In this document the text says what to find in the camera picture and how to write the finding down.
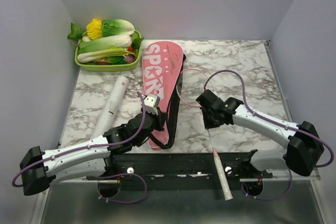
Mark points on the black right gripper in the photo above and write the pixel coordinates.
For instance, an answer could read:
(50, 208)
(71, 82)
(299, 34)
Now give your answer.
(208, 124)

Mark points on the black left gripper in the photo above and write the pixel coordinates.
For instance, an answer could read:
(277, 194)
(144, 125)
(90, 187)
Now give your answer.
(160, 119)

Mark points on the pink badminton racket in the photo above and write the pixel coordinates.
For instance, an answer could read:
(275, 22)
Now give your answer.
(189, 87)

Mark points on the white shuttlecock tube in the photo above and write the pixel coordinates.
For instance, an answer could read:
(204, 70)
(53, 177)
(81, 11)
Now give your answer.
(111, 106)

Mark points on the pink racket bag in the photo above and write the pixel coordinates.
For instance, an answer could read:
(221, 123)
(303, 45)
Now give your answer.
(162, 63)

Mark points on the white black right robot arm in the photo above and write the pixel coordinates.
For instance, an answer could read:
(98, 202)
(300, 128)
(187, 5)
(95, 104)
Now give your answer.
(301, 150)

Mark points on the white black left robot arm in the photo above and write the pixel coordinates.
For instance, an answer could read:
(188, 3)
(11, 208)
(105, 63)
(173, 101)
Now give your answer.
(39, 168)

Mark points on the green plastic basket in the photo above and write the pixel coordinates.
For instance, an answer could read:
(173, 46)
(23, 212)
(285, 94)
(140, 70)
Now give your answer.
(113, 64)

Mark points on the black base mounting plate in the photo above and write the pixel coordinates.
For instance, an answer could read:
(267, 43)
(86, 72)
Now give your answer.
(124, 171)

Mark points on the toy napa cabbage middle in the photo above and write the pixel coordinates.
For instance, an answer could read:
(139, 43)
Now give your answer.
(116, 41)

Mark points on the toy napa cabbage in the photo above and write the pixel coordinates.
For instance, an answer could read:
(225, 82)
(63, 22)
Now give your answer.
(116, 41)
(111, 27)

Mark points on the toy bok choy front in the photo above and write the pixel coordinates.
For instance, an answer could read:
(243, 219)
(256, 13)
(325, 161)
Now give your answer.
(97, 55)

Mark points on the toy napa cabbage top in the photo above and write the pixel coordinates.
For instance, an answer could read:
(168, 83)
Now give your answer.
(111, 27)

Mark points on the yellow toy flower vegetable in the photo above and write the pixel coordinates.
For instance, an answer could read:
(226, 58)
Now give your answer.
(94, 29)

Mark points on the green toy leaf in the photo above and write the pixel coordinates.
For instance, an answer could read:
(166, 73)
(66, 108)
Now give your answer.
(75, 34)

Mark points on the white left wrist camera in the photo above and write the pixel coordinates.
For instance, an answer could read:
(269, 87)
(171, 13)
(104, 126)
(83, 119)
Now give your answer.
(151, 102)

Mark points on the aluminium frame rail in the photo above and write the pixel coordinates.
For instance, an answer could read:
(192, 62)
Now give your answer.
(282, 175)

